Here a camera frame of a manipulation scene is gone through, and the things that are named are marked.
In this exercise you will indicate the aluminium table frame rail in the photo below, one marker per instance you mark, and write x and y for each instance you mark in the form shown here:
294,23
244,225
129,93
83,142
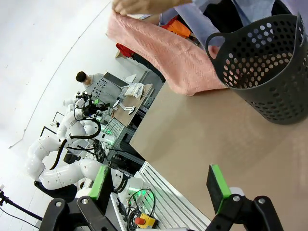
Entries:
168,199

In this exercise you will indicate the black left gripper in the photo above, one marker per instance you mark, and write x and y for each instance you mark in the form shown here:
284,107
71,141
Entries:
90,107

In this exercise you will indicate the white cardboard box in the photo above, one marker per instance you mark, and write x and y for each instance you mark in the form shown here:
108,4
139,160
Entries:
134,90

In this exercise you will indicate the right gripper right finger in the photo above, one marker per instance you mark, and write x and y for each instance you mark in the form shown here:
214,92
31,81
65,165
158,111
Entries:
217,187

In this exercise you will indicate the person's black undershirt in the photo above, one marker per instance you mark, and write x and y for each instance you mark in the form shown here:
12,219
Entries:
223,12

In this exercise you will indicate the person's right hand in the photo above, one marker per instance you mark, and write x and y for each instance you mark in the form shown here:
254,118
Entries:
134,6

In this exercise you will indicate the black perforated plastic basket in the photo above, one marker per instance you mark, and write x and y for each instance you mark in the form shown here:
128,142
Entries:
276,96

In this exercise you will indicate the white desk stand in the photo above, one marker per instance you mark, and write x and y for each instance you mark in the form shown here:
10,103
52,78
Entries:
127,108

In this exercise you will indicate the black tripod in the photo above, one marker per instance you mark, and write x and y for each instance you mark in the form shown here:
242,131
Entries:
14,204

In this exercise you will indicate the red cloth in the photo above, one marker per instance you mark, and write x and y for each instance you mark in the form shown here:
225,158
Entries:
124,49

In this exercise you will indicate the wooden background desk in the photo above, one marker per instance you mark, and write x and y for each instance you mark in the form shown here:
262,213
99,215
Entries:
134,106

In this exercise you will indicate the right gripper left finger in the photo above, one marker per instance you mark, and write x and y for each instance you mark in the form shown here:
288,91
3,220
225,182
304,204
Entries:
98,183

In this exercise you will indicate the person's right forearm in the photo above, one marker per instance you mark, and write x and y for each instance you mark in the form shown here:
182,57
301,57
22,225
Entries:
175,3

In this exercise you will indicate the orange cloth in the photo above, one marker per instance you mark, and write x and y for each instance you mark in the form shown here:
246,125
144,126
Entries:
179,27

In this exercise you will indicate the grey control cabinet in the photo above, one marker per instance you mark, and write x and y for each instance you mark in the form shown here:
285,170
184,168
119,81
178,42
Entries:
118,130

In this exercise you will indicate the person's light blue shirt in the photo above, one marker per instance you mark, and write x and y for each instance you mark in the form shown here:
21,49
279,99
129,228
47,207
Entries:
192,21

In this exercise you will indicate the dark grey monitor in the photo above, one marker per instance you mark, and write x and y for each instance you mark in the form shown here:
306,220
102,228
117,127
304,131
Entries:
115,79

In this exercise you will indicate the yellow emergency stop box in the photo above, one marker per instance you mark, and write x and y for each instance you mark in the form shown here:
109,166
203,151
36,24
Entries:
146,220

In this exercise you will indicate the person in grey sweatshirt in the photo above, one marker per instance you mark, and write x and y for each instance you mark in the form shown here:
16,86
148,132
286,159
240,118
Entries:
101,87

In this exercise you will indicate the pink terry towel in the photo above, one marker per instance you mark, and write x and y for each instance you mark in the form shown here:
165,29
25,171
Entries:
156,48

